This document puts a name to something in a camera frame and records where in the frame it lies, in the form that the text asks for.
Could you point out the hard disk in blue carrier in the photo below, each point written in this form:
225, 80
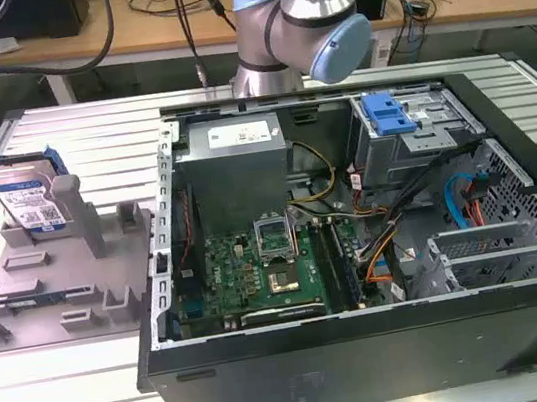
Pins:
20, 197

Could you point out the grey metal disk bay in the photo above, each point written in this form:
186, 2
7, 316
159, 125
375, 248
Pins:
393, 157

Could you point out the grey parts rack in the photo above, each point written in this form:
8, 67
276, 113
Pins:
57, 273

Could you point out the RAM stick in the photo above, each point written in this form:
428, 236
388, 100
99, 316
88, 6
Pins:
35, 299

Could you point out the wooden desk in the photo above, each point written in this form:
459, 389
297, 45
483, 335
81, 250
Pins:
147, 32

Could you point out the grey power supply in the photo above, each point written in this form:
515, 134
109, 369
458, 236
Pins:
236, 185

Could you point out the green motherboard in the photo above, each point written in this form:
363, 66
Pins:
239, 276

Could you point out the CPU socket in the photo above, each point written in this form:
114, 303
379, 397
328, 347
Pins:
283, 281

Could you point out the black graphics card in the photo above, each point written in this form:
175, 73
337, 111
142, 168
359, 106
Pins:
283, 314

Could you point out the black RAM slot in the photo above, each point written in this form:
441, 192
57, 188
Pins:
327, 263
348, 265

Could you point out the blue plastic bay latch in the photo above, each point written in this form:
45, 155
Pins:
387, 112

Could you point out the black PC case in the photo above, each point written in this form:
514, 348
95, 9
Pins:
324, 369

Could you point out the silver expansion slot cover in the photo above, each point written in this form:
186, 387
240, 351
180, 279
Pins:
475, 233
499, 254

